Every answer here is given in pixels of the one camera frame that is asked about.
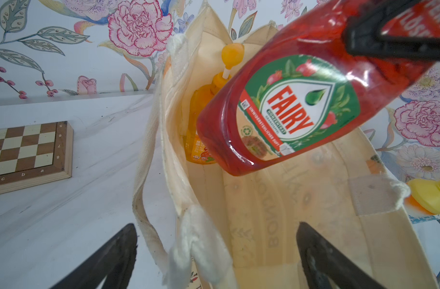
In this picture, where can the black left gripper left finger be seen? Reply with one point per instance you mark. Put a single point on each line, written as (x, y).
(110, 266)

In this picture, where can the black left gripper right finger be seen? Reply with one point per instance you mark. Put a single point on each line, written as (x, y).
(325, 267)

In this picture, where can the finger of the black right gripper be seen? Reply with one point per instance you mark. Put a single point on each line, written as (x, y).
(395, 29)

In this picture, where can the red Fairy dish soap bottle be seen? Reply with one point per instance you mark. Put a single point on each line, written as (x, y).
(300, 91)

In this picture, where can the cream canvas shopping bag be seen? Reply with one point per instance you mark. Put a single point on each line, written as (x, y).
(240, 232)

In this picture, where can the orange bottle yellow cap rear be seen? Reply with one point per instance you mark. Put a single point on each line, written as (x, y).
(424, 197)

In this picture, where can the wooden chess board box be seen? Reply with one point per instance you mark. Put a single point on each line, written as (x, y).
(34, 155)

